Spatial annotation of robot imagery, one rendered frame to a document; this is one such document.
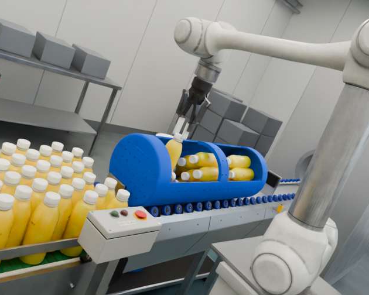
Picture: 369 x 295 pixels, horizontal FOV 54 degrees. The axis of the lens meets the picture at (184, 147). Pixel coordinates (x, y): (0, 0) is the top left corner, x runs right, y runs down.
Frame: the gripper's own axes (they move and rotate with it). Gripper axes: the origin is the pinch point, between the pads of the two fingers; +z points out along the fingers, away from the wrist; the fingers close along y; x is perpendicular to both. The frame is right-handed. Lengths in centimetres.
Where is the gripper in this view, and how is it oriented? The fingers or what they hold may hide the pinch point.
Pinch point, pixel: (182, 129)
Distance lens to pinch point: 139.8
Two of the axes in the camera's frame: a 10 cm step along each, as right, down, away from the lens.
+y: -6.7, -4.6, 5.8
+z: -4.0, 8.9, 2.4
